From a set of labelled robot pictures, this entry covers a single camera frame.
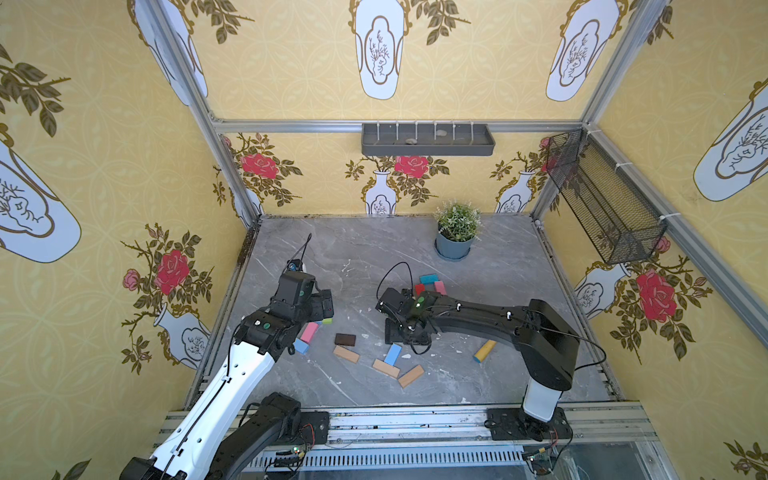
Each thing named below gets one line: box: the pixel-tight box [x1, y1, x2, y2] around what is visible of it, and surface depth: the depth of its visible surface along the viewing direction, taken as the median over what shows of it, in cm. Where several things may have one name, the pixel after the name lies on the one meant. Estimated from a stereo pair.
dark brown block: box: [334, 333, 357, 347], surface depth 90 cm
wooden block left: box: [333, 345, 360, 364], surface depth 87 cm
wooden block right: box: [398, 364, 425, 389], surface depth 83 cm
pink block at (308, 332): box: [300, 322, 318, 345], surface depth 91 cm
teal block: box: [420, 274, 439, 284], surface depth 105 cm
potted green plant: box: [434, 200, 481, 260], surface depth 100 cm
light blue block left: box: [293, 338, 310, 355], surface depth 89 cm
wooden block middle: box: [372, 358, 401, 379], surface depth 84 cm
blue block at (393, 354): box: [384, 343, 403, 367], surface depth 87 cm
